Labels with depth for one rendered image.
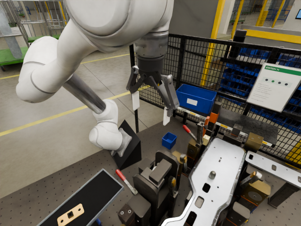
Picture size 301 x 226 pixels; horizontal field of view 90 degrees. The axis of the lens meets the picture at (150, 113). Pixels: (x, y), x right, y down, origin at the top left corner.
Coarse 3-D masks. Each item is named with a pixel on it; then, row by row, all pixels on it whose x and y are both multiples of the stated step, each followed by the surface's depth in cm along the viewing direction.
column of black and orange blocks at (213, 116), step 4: (216, 104) 106; (220, 104) 104; (216, 108) 107; (212, 112) 110; (216, 112) 108; (212, 116) 112; (216, 116) 110; (212, 120) 113; (216, 120) 114; (208, 124) 118; (212, 124) 115; (208, 128) 119; (212, 128) 117; (208, 132) 121; (212, 132) 122
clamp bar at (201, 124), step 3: (198, 123) 88; (201, 123) 87; (198, 126) 86; (201, 126) 85; (204, 126) 85; (207, 126) 85; (198, 129) 87; (201, 129) 86; (198, 132) 88; (201, 132) 90; (198, 135) 89; (201, 135) 92; (198, 138) 90; (201, 138) 93; (198, 141) 91; (201, 141) 94; (201, 144) 95
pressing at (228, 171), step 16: (208, 144) 101; (224, 144) 102; (208, 160) 92; (224, 160) 92; (240, 160) 92; (192, 176) 83; (208, 176) 83; (224, 176) 83; (192, 192) 77; (208, 192) 76; (224, 192) 76; (192, 208) 71; (208, 208) 71; (224, 208) 71; (176, 224) 66; (208, 224) 66
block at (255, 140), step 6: (252, 138) 98; (258, 138) 98; (246, 144) 100; (252, 144) 98; (258, 144) 95; (246, 150) 103; (252, 150) 100; (252, 156) 102; (246, 162) 107; (240, 174) 115
